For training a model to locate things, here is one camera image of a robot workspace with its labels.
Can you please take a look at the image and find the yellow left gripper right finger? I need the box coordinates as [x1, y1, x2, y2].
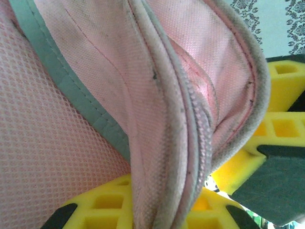
[185, 187, 262, 229]

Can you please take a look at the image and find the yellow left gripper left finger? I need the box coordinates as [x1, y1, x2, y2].
[40, 173, 134, 229]

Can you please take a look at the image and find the pink backpack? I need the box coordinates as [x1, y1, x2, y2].
[0, 0, 272, 229]

